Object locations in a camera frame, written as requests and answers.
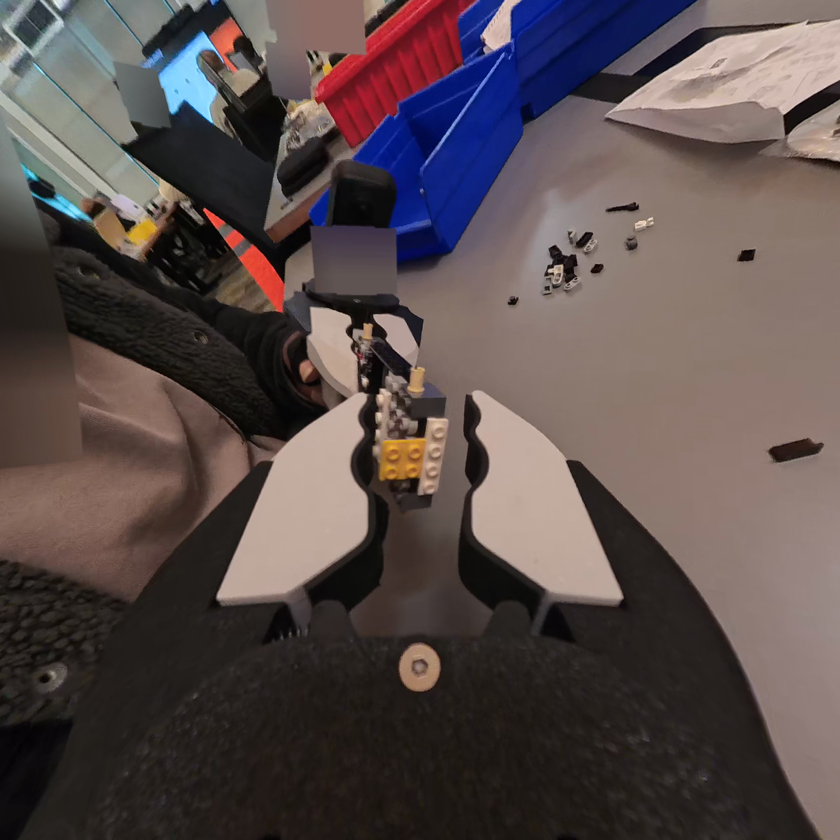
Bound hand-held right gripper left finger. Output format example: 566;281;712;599
214;392;389;634

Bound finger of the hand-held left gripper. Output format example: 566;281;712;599
306;307;366;412
376;308;422;366

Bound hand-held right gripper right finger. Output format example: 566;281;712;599
457;390;625;635

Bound toy brick car chassis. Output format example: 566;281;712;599
354;322;450;513

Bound yellow hinge brick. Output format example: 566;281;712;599
379;438;426;480

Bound black small slope brick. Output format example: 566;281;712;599
768;438;826;463

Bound person's left forearm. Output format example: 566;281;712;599
210;302;309;421

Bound grey desk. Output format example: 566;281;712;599
262;20;840;840

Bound person's left hand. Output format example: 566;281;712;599
281;331;329;411

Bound black zip case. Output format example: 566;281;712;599
277;134;329;198

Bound orange striped barrier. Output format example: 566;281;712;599
203;206;286;312

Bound red storage bin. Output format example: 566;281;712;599
315;0;476;148

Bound black panel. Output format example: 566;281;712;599
121;101;277;237

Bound person's beige top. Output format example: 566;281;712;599
0;335;283;601

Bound person's black fleece jacket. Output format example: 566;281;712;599
0;210;309;723

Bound scattered small brick pieces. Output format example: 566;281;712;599
505;200;756;308

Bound background work table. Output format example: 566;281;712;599
92;197;211;293

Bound computer monitor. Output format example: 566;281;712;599
157;16;263;126

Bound printed paper sheet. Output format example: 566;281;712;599
479;0;526;53

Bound white printed paper bag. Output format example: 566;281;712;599
604;20;840;144

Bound clear bag of black pieces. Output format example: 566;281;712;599
761;98;840;161

